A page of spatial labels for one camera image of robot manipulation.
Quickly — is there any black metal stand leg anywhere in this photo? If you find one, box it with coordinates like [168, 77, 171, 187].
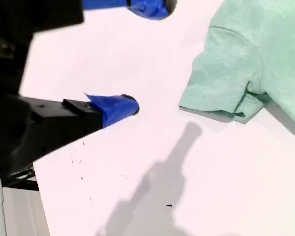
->
[1, 168, 40, 192]

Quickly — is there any pale green t-shirt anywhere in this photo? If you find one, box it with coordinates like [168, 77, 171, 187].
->
[178, 0, 295, 146]

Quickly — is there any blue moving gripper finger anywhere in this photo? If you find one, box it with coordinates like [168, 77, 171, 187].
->
[14, 0, 177, 34]

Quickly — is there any black-blue fixed gripper finger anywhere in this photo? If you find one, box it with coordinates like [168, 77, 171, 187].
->
[27, 92, 140, 163]

